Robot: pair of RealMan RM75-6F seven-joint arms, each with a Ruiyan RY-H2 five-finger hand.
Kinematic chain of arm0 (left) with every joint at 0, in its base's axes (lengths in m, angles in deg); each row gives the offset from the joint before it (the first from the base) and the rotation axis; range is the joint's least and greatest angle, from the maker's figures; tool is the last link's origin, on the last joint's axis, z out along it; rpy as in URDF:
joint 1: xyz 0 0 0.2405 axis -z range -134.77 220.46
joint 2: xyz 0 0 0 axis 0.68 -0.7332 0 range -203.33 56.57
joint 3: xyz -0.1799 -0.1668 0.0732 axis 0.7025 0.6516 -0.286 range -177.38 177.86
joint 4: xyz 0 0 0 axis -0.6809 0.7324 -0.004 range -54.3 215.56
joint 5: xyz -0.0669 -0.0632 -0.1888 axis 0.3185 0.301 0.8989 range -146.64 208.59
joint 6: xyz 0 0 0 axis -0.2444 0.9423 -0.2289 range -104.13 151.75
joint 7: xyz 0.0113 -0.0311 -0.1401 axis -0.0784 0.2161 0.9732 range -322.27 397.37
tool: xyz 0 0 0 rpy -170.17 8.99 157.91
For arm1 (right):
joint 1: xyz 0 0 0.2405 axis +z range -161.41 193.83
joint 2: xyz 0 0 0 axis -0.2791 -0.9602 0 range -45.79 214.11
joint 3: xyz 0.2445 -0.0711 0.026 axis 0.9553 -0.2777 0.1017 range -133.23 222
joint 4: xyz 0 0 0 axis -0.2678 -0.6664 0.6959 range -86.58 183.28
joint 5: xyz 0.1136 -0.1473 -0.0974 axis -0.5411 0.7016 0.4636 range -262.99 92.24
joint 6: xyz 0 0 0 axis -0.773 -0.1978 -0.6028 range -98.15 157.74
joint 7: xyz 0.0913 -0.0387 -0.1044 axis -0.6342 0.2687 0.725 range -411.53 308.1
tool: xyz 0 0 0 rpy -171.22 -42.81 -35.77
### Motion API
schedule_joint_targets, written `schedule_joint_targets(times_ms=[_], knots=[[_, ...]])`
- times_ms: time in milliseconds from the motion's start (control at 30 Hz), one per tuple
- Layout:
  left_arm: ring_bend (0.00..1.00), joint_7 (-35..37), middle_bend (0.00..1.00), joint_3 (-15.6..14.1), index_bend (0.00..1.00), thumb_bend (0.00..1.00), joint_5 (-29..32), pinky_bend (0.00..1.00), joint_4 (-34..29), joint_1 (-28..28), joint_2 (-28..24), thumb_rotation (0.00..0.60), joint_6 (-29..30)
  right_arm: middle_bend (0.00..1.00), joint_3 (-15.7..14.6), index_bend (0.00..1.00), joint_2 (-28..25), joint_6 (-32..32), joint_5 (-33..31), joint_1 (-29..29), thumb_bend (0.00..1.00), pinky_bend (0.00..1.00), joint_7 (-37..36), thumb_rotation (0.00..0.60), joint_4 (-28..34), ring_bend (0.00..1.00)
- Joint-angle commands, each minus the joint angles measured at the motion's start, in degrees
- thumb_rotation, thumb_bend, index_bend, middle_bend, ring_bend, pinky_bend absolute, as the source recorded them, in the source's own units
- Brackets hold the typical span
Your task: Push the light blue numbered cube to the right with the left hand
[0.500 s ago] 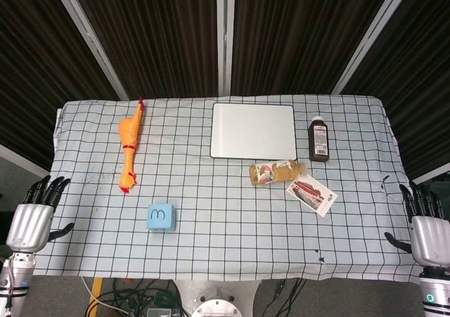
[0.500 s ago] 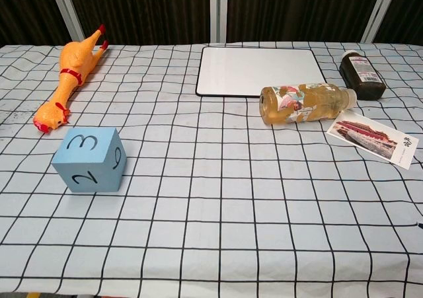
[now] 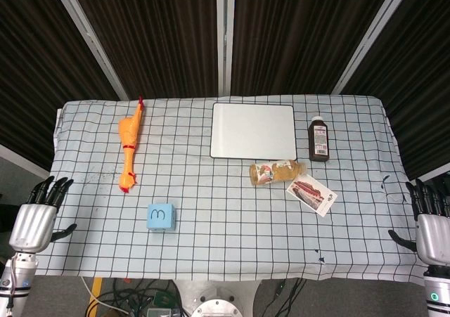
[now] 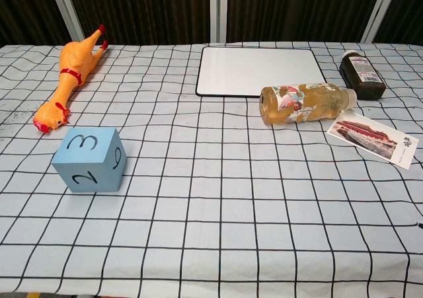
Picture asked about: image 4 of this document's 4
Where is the blue cube with black numbers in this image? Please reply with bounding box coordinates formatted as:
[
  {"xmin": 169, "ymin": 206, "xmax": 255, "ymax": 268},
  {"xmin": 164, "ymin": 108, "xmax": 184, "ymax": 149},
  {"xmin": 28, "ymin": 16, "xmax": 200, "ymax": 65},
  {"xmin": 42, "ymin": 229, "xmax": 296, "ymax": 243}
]
[{"xmin": 51, "ymin": 127, "xmax": 128, "ymax": 194}]

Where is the white black-grid tablecloth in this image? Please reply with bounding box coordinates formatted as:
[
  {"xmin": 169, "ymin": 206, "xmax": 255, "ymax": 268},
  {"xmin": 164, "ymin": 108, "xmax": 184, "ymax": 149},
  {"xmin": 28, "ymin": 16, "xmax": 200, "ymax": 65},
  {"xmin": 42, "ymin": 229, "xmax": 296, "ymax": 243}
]
[{"xmin": 0, "ymin": 42, "xmax": 423, "ymax": 298}]

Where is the white board with black rim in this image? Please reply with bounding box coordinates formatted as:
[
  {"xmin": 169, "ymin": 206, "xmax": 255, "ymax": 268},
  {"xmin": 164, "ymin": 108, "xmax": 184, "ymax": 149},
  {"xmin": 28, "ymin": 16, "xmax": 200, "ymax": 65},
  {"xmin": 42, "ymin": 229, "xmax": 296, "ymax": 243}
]
[{"xmin": 195, "ymin": 46, "xmax": 327, "ymax": 98}]

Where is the tea bottle with illustrated label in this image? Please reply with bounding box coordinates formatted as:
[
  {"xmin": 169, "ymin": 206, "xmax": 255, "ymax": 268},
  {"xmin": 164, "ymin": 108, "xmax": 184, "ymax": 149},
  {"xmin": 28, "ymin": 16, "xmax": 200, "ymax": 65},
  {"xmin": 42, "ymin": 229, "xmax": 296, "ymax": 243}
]
[{"xmin": 259, "ymin": 83, "xmax": 358, "ymax": 126}]

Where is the dark brown curtain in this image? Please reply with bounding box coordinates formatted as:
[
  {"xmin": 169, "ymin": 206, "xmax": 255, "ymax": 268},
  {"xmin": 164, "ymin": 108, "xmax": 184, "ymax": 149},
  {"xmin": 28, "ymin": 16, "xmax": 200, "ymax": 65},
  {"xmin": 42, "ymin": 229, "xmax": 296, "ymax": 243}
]
[
  {"xmin": 226, "ymin": 0, "xmax": 386, "ymax": 44},
  {"xmin": 0, "ymin": 0, "xmax": 72, "ymax": 48},
  {"xmin": 65, "ymin": 0, "xmax": 212, "ymax": 46},
  {"xmin": 373, "ymin": 0, "xmax": 423, "ymax": 44}
]

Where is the red palace postcard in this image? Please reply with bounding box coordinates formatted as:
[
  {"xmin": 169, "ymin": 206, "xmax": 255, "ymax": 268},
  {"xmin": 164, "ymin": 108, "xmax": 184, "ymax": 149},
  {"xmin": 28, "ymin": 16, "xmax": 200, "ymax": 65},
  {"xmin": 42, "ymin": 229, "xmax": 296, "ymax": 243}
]
[{"xmin": 326, "ymin": 110, "xmax": 415, "ymax": 170}]

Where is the orange rubber chicken toy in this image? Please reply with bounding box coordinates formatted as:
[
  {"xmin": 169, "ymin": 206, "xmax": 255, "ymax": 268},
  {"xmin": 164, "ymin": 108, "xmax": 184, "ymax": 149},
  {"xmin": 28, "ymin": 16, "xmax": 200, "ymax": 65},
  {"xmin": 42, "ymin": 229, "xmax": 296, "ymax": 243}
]
[{"xmin": 32, "ymin": 24, "xmax": 110, "ymax": 134}]

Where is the dark brown medicine bottle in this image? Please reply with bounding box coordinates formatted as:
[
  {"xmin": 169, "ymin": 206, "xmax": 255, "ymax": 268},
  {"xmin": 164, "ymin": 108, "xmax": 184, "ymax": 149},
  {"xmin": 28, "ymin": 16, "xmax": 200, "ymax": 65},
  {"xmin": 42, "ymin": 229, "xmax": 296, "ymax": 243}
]
[{"xmin": 339, "ymin": 50, "xmax": 387, "ymax": 101}]

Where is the aluminium frame post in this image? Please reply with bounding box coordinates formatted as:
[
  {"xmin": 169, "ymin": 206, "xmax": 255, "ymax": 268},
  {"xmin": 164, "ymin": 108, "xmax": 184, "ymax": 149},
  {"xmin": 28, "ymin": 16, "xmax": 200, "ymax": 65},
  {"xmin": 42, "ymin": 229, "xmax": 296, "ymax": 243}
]
[
  {"xmin": 49, "ymin": 0, "xmax": 85, "ymax": 43},
  {"xmin": 362, "ymin": 0, "xmax": 398, "ymax": 44},
  {"xmin": 208, "ymin": 0, "xmax": 229, "ymax": 44}
]

